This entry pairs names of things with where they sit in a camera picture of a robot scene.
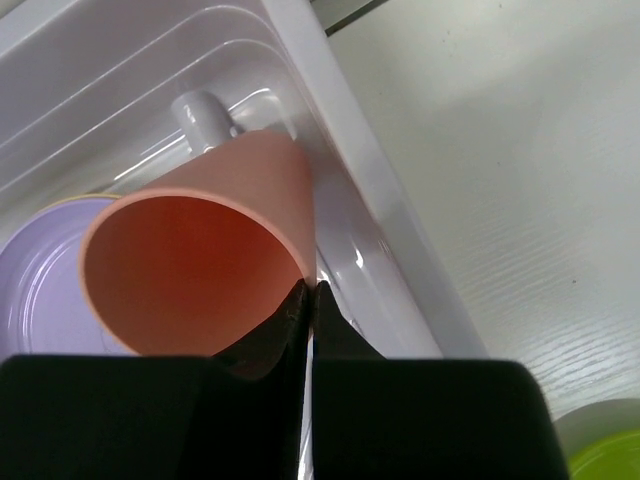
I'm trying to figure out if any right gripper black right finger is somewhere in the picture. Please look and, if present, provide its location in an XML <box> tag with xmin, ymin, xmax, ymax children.
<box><xmin>311</xmin><ymin>282</ymin><xmax>569</xmax><ymax>479</ymax></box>

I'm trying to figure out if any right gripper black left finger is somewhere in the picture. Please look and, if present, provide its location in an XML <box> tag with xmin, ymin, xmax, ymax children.
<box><xmin>1</xmin><ymin>282</ymin><xmax>307</xmax><ymax>479</ymax></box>

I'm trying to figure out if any coral plastic cup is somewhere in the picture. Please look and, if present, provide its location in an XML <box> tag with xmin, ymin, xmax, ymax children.
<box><xmin>79</xmin><ymin>129</ymin><xmax>317</xmax><ymax>356</ymax></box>

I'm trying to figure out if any purple plastic plate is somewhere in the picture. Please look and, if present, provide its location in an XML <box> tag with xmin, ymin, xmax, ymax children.
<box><xmin>1</xmin><ymin>195</ymin><xmax>130</xmax><ymax>360</ymax></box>

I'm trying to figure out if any lavender plastic bin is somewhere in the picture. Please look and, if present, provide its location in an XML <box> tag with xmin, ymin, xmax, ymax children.
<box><xmin>1</xmin><ymin>1</ymin><xmax>487</xmax><ymax>358</ymax></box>

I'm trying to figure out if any green plastic plate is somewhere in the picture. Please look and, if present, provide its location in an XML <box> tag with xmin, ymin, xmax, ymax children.
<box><xmin>569</xmin><ymin>430</ymin><xmax>640</xmax><ymax>480</ymax></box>

